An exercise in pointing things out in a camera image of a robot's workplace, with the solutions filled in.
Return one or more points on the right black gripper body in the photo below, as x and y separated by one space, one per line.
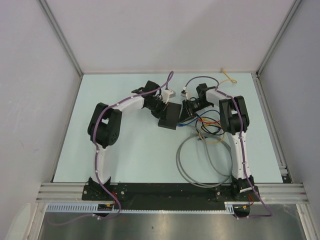
197 105

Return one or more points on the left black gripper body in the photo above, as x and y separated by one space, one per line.
155 104

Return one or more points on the black network switch box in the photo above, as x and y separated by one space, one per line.
171 117

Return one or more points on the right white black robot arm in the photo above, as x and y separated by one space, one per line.
234 120

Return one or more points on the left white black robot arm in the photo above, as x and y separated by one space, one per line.
105 124

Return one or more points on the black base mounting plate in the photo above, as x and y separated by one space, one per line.
166 196

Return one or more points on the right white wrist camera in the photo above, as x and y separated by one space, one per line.
184 93

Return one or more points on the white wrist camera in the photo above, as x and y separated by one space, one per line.
167 94
184 93

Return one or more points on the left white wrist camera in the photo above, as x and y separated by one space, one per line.
167 94

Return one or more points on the aluminium front frame rail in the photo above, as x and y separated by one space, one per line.
271 193

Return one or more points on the slotted grey cable duct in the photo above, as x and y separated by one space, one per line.
96 208

